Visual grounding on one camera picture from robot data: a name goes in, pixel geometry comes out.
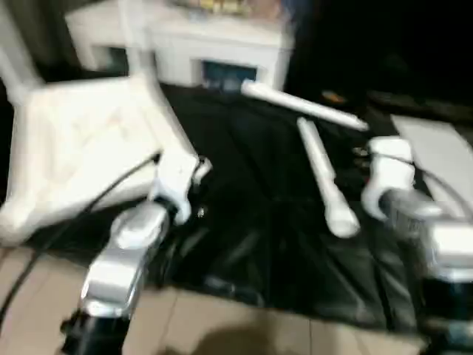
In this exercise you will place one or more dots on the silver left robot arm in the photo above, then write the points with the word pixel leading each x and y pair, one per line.
pixel 118 266

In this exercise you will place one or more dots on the white plastic table top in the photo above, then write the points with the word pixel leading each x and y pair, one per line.
pixel 74 140

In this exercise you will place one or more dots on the small yellow label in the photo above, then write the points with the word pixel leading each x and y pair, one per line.
pixel 334 96

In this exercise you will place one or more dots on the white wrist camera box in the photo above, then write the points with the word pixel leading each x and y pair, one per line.
pixel 388 174
pixel 177 177

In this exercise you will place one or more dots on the black mat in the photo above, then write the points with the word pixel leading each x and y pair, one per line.
pixel 251 222

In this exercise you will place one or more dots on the white plastic table leg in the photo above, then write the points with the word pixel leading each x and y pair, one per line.
pixel 295 103
pixel 138 37
pixel 15 59
pixel 325 177

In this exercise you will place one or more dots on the grey curtain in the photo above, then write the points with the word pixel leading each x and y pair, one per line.
pixel 55 29

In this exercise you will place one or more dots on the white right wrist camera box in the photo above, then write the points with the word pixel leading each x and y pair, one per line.
pixel 388 174

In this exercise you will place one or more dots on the white sideboard with glass doors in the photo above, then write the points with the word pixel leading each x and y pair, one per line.
pixel 185 44

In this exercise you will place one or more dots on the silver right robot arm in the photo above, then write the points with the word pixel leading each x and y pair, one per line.
pixel 443 251

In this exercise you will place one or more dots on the black cabinet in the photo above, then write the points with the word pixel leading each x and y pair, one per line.
pixel 384 37

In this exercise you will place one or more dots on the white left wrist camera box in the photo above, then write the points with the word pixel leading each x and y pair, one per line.
pixel 177 177

